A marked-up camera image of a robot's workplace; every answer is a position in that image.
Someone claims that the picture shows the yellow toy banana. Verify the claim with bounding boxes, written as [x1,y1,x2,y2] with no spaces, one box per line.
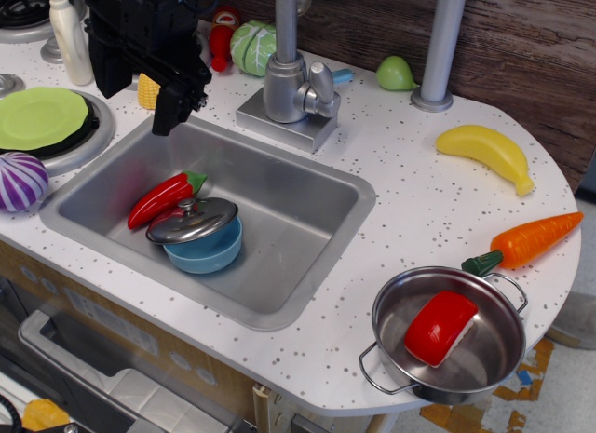
[435,125,535,196]

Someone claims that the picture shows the silver stove knob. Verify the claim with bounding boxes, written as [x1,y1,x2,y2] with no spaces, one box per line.
[40,36,63,64]
[0,74,25,99]

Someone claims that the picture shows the green toy plate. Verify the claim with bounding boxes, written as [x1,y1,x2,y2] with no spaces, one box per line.
[1,87,95,156]

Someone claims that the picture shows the green toy pear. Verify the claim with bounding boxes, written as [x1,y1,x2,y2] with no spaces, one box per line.
[375,56,417,91]

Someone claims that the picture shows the front stove burner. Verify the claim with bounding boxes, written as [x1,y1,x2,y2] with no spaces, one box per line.
[9,89,115,176]

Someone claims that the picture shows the stainless steel pan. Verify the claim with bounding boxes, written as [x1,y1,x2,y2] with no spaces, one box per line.
[366,266,528,405]

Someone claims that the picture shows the orange toy carrot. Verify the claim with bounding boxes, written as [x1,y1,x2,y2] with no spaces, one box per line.
[461,211,584,277]

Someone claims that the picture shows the blue toy bowl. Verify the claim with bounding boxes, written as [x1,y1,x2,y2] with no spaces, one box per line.
[164,217,243,275]

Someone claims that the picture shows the green toy cabbage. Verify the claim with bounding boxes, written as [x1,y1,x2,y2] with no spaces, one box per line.
[230,20,277,77]

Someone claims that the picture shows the red toy chili pepper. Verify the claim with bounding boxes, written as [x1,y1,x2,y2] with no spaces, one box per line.
[128,170,208,230]

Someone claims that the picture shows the silver toy faucet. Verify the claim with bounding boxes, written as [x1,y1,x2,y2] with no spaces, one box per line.
[236,0,341,153]

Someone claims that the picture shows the silver sink basin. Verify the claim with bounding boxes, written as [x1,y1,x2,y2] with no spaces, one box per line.
[40,118,375,331]

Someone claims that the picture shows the yellow toy corn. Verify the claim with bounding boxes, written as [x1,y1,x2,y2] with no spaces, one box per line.
[137,74,160,110]

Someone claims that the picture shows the steel pot lid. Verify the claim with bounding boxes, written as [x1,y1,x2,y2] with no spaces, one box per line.
[145,197,238,245]

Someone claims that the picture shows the white toy bottle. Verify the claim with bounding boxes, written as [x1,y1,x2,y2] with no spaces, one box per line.
[49,0,93,86]

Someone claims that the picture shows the grey support pole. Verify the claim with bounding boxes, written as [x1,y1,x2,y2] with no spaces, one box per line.
[411,0,467,113]

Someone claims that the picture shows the back left stove burner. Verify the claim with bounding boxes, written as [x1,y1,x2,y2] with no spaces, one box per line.
[0,0,88,45]

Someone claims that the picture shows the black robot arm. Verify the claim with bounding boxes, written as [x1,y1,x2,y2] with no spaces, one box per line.
[84,0,211,136]

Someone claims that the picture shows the red toy ketchup bottle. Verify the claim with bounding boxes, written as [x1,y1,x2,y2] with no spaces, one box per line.
[209,6,240,73]

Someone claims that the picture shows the oven door handle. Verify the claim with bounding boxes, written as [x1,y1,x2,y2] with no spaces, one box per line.
[17,309,141,433]

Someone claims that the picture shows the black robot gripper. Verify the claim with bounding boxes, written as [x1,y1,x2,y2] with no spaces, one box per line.
[85,0,213,136]

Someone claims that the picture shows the purple toy onion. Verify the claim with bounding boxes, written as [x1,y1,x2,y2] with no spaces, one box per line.
[1,152,49,212]

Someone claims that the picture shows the black cable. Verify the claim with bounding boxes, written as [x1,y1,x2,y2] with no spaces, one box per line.
[0,394,24,433]

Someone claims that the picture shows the stove burner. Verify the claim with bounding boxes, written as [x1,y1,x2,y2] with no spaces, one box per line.
[0,0,88,45]
[9,89,115,176]

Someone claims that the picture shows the silver stove knob left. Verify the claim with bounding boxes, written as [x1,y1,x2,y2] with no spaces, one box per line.
[0,74,25,99]

